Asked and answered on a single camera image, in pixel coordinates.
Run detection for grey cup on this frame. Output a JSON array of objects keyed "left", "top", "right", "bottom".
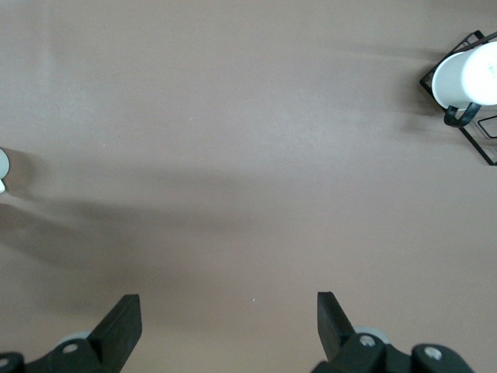
[{"left": 0, "top": 146, "right": 12, "bottom": 193}]

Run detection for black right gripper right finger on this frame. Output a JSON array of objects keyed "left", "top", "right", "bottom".
[{"left": 312, "top": 290, "right": 479, "bottom": 373}]

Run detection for white mug black handle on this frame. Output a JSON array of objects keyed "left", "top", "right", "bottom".
[{"left": 431, "top": 40, "right": 497, "bottom": 129}]

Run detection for black wire rack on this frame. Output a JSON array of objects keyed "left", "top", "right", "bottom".
[{"left": 419, "top": 30, "right": 497, "bottom": 168}]

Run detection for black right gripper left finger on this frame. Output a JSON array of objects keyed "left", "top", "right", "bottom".
[{"left": 23, "top": 293, "right": 143, "bottom": 373}]

